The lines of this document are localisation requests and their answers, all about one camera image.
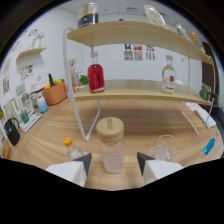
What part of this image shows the clear bottle orange cap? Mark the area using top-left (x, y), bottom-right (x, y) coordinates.
top-left (63, 137), bottom-right (84, 162)

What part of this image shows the clear jar wooden lid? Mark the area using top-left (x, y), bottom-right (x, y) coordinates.
top-left (95, 116), bottom-right (126, 175)

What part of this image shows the blue liquid bottle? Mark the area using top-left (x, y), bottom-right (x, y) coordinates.
top-left (203, 137), bottom-right (216, 156)

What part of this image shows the blue and white cup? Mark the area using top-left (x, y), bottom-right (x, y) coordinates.
top-left (36, 96), bottom-right (49, 114)

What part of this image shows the green cup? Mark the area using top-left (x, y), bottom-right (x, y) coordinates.
top-left (19, 109), bottom-right (30, 124)

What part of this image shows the clear glass with ice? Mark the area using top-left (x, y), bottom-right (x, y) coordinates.
top-left (148, 134), bottom-right (181, 163)

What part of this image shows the white kitchen scale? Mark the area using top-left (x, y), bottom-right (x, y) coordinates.
top-left (18, 112), bottom-right (43, 133)

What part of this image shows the black kettle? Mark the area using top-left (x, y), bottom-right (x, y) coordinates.
top-left (3, 117), bottom-right (22, 147)

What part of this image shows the orange storage basket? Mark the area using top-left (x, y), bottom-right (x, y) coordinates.
top-left (41, 81), bottom-right (68, 106)

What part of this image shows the two-tier wooden shelf rack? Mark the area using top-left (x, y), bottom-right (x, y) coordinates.
top-left (62, 20), bottom-right (218, 143)

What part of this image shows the clear bottle red label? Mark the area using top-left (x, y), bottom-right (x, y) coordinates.
top-left (161, 54), bottom-right (177, 95)

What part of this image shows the glass jar of limes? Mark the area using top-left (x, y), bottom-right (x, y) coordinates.
top-left (199, 83), bottom-right (212, 102)

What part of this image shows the green potted plant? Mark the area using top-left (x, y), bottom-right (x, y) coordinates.
top-left (78, 74), bottom-right (90, 86)

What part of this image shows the red liquid bottle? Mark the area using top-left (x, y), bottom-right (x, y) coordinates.
top-left (87, 51), bottom-right (106, 94)

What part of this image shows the white vase with flowers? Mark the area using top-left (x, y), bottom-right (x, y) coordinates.
top-left (68, 54), bottom-right (79, 86)

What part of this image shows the brown door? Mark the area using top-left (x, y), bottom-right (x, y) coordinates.
top-left (199, 41), bottom-right (221, 98)

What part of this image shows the yellow snack bag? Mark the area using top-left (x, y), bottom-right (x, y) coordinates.
top-left (189, 31), bottom-right (205, 53)

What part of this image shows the clear bottle green cap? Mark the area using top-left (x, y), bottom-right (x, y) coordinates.
top-left (174, 21), bottom-right (189, 40)

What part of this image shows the black and yellow bag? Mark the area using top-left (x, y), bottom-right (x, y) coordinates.
top-left (77, 2), bottom-right (99, 29)

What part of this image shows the white picture frame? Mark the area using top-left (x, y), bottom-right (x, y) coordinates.
top-left (19, 92), bottom-right (35, 116)

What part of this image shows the colourful wall poster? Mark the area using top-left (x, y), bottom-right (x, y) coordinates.
top-left (145, 44), bottom-right (156, 62)

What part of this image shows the red wall poster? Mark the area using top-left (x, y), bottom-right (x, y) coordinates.
top-left (133, 43), bottom-right (144, 62)

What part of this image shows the blue wall poster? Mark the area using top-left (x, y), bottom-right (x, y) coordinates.
top-left (124, 43), bottom-right (134, 62)

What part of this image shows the wooden wall shelf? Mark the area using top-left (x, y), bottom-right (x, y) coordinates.
top-left (15, 46), bottom-right (48, 60)

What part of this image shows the white figure on wall shelf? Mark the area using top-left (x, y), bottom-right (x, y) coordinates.
top-left (32, 31), bottom-right (45, 49)

